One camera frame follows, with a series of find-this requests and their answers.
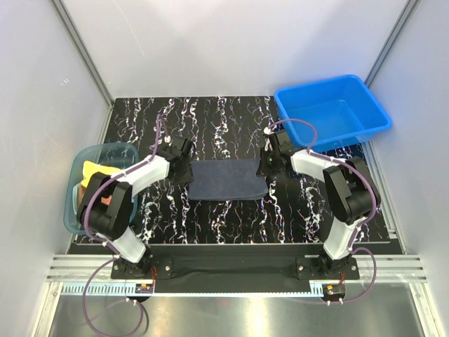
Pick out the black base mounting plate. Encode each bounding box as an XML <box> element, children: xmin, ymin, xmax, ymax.
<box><xmin>113</xmin><ymin>244</ymin><xmax>356</xmax><ymax>282</ymax></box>

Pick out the yellow towel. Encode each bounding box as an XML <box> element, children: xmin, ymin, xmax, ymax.
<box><xmin>81</xmin><ymin>161</ymin><xmax>122</xmax><ymax>187</ymax></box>

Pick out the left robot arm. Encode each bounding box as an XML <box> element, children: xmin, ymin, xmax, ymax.
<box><xmin>76</xmin><ymin>137</ymin><xmax>193</xmax><ymax>278</ymax></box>

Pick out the aluminium rail with cable duct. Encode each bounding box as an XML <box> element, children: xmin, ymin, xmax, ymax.
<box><xmin>46</xmin><ymin>255</ymin><xmax>427</xmax><ymax>298</ymax></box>

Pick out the brown towel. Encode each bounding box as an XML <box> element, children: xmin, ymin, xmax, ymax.
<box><xmin>74</xmin><ymin>184</ymin><xmax>111</xmax><ymax>212</ymax></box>

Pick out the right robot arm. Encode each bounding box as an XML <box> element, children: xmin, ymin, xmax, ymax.
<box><xmin>257</xmin><ymin>128</ymin><xmax>380</xmax><ymax>279</ymax></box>

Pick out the blue plastic bin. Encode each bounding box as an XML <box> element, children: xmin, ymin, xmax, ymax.
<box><xmin>274</xmin><ymin>74</ymin><xmax>391</xmax><ymax>152</ymax></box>

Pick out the clear teal plastic bin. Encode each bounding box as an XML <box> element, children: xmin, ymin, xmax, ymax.
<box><xmin>63</xmin><ymin>143</ymin><xmax>140</xmax><ymax>236</ymax></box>

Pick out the dark grey-blue towel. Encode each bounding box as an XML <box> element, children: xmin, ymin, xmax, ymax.
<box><xmin>187</xmin><ymin>159</ymin><xmax>268</xmax><ymax>201</ymax></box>

